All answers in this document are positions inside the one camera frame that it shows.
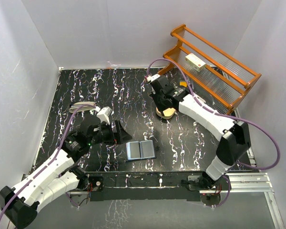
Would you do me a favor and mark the orange wooden shelf rack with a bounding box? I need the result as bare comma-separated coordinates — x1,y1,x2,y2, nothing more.
163,24,261,115

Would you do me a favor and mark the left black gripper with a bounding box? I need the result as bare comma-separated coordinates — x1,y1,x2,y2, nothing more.
88,119,132,146

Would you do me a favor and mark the beige oval card tray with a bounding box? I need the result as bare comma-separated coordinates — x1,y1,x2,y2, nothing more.
156,108,177,120

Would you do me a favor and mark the black VIP card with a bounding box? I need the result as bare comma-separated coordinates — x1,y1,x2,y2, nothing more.
130,142,140,160

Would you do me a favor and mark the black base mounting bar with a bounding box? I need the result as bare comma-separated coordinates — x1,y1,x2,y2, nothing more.
66,170,232,202

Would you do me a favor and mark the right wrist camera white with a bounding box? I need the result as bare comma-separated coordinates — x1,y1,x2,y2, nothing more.
145,74,160,94

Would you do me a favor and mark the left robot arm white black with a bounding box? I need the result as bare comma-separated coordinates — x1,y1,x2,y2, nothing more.
0,117,132,229

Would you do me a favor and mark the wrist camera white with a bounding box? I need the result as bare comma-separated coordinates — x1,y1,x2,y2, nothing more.
145,74,160,94
96,106,112,125

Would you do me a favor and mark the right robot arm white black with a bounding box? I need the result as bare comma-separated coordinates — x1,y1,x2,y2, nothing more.
147,74,251,189

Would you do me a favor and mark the orange small container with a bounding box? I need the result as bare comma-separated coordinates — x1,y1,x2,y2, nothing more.
179,81,188,88

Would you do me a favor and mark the black leather card holder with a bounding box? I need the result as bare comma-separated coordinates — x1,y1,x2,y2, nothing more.
126,140,156,161

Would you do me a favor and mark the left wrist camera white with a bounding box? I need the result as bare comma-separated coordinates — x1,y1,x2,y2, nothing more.
96,106,112,125

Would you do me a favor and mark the beige grey stapler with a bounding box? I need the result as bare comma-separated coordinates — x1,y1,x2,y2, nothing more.
69,102,96,113

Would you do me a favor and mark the white red small box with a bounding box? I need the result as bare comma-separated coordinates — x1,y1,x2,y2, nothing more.
185,53,206,72

